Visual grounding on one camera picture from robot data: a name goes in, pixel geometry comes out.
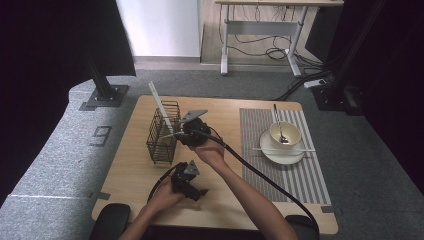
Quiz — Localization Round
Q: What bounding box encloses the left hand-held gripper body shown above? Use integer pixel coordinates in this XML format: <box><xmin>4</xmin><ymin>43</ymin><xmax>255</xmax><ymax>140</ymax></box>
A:
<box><xmin>170</xmin><ymin>160</ymin><xmax>200</xmax><ymax>195</ymax></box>

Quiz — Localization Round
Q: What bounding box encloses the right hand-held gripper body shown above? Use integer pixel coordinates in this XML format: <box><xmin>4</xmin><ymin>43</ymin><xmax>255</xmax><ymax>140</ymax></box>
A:
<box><xmin>181</xmin><ymin>109</ymin><xmax>212</xmax><ymax>148</ymax></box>

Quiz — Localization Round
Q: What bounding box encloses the dark wire basket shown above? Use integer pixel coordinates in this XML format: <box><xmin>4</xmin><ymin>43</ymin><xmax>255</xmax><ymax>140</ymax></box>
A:
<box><xmin>145</xmin><ymin>100</ymin><xmax>183</xmax><ymax>165</ymax></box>

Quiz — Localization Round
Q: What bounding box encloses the white saucer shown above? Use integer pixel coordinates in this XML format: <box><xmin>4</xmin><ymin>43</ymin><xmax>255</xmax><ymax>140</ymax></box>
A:
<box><xmin>259</xmin><ymin>128</ymin><xmax>306</xmax><ymax>166</ymax></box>

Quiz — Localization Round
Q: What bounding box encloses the person's right hand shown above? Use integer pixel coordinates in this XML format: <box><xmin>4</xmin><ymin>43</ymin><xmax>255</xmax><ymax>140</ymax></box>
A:
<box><xmin>192</xmin><ymin>137</ymin><xmax>228</xmax><ymax>170</ymax></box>

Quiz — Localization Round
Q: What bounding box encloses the person's left hand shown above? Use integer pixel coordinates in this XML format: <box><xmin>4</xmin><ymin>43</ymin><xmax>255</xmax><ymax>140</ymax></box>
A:
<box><xmin>146</xmin><ymin>181</ymin><xmax>186</xmax><ymax>215</ymax></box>

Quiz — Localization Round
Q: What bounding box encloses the long white chopstick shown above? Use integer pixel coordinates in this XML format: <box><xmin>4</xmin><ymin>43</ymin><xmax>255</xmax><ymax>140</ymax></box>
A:
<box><xmin>147</xmin><ymin>81</ymin><xmax>176</xmax><ymax>135</ymax></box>

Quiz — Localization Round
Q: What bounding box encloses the grey striped placemat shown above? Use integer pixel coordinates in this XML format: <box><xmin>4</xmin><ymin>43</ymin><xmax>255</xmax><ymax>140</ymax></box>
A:
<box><xmin>239</xmin><ymin>107</ymin><xmax>333</xmax><ymax>206</ymax></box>

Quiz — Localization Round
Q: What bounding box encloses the black stand base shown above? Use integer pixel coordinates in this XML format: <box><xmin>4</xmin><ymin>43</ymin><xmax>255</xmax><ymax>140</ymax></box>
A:
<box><xmin>81</xmin><ymin>49</ymin><xmax>131</xmax><ymax>109</ymax></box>

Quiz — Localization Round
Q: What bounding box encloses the metal spoon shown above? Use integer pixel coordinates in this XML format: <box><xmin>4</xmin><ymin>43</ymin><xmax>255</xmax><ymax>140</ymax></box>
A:
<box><xmin>273</xmin><ymin>103</ymin><xmax>290</xmax><ymax>145</ymax></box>

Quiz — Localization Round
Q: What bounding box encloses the cream bowl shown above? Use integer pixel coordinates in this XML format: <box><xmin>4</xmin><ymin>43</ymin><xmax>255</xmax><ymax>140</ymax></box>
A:
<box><xmin>269</xmin><ymin>120</ymin><xmax>303</xmax><ymax>151</ymax></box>

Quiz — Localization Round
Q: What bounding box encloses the white panel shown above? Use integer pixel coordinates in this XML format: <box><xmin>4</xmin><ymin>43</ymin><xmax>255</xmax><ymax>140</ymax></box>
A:
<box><xmin>115</xmin><ymin>0</ymin><xmax>202</xmax><ymax>58</ymax></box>

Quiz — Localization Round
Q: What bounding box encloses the white-legged wooden desk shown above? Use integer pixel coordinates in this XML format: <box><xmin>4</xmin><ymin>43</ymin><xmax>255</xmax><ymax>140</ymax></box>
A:
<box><xmin>214</xmin><ymin>0</ymin><xmax>345</xmax><ymax>78</ymax></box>

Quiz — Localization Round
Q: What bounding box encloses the white power strip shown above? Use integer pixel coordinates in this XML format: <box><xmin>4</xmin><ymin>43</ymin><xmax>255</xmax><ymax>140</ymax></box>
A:
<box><xmin>303</xmin><ymin>78</ymin><xmax>327</xmax><ymax>90</ymax></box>

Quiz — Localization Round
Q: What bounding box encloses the black metal stand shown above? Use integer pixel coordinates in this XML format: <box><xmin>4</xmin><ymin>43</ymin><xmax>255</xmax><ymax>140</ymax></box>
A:
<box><xmin>311</xmin><ymin>0</ymin><xmax>389</xmax><ymax>113</ymax></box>

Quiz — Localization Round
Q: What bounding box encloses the dark curtain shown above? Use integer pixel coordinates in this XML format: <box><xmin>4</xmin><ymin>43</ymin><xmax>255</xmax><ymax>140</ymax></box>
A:
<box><xmin>0</xmin><ymin>0</ymin><xmax>136</xmax><ymax>204</ymax></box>
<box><xmin>304</xmin><ymin>0</ymin><xmax>424</xmax><ymax>196</ymax></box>

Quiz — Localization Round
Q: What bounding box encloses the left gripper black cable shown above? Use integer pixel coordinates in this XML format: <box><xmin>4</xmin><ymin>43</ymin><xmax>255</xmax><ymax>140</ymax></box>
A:
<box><xmin>146</xmin><ymin>163</ymin><xmax>179</xmax><ymax>203</ymax></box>

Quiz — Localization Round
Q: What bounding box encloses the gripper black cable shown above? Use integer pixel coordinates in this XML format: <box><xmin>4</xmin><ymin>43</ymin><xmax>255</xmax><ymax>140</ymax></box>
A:
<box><xmin>189</xmin><ymin>126</ymin><xmax>320</xmax><ymax>234</ymax></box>
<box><xmin>146</xmin><ymin>163</ymin><xmax>179</xmax><ymax>203</ymax></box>

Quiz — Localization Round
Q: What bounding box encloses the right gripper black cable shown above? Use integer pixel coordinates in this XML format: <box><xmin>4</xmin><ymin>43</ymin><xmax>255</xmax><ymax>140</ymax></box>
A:
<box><xmin>189</xmin><ymin>126</ymin><xmax>320</xmax><ymax>234</ymax></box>

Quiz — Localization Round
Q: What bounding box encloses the bundle of black cables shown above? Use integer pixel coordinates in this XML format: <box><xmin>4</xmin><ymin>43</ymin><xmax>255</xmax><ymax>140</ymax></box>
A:
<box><xmin>218</xmin><ymin>4</ymin><xmax>334</xmax><ymax>102</ymax></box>

